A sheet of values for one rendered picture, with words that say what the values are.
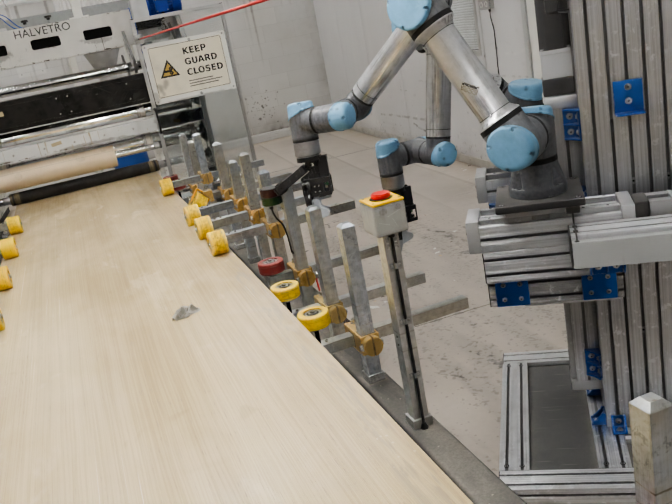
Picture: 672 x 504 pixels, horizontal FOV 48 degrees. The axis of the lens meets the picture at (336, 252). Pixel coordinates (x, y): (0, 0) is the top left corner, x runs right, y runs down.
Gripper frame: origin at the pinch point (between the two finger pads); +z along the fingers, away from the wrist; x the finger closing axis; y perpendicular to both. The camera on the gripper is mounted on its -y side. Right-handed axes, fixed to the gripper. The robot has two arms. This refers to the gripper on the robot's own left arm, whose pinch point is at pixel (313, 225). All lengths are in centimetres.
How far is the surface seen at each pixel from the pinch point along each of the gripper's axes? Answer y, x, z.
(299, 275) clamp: -7.7, 4.8, 15.3
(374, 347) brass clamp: 14.7, -40.4, 25.0
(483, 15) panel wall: 110, 434, -73
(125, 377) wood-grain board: -41, -59, 17
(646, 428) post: 52, -132, 6
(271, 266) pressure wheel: -15.6, 4.6, 11.2
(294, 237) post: -7.2, 5.6, 3.7
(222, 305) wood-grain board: -25.4, -22.1, 13.8
